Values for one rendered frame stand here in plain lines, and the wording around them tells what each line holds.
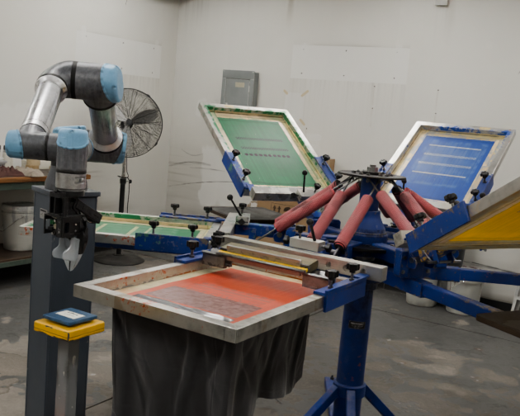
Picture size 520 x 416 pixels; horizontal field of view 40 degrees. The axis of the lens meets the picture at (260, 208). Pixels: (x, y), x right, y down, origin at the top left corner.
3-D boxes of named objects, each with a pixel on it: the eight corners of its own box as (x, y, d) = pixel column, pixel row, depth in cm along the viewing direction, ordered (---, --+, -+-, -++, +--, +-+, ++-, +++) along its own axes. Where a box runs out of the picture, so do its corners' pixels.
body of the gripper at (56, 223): (42, 235, 182) (44, 188, 180) (68, 232, 189) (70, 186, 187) (63, 240, 178) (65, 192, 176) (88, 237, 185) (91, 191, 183)
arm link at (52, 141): (54, 130, 195) (46, 132, 184) (96, 134, 196) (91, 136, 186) (53, 159, 196) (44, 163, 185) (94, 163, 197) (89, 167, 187)
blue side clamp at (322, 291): (325, 313, 223) (328, 290, 222) (311, 309, 225) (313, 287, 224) (365, 295, 248) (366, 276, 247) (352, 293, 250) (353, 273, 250)
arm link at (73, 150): (92, 130, 185) (87, 130, 177) (89, 172, 187) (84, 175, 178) (60, 127, 184) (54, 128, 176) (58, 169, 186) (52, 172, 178)
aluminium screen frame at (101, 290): (235, 344, 182) (237, 329, 182) (73, 296, 212) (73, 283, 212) (362, 291, 249) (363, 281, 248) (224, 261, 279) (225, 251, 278)
